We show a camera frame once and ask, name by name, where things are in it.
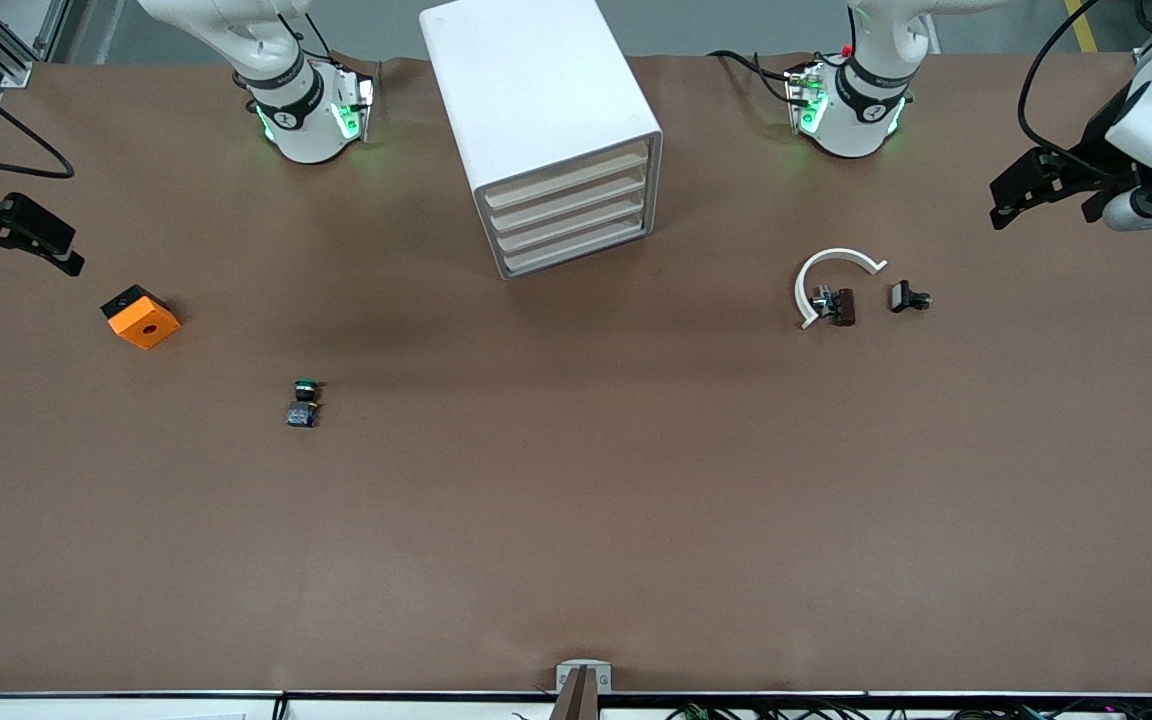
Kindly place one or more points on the grey metal edge bracket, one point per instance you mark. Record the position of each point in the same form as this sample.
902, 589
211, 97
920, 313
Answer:
565, 672

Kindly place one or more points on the white curved pipe clamp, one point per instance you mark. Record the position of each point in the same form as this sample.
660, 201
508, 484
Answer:
836, 252

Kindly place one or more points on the orange black cube block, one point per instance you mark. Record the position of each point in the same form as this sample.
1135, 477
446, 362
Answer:
161, 320

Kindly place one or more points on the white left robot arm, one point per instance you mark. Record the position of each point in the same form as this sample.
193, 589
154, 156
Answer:
861, 120

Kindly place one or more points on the green push button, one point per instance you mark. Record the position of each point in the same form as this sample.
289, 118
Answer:
302, 413

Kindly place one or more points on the brown table cover sheet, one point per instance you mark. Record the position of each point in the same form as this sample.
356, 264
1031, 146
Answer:
576, 520

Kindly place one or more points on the small black clip part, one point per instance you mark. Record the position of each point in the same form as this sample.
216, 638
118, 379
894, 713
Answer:
901, 296

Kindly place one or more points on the black table edge rail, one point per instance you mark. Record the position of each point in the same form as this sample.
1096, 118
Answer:
136, 693

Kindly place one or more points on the brown cylinder capacitor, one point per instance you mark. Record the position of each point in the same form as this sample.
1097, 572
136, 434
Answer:
844, 308

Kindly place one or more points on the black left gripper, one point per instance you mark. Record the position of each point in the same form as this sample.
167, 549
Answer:
1102, 133

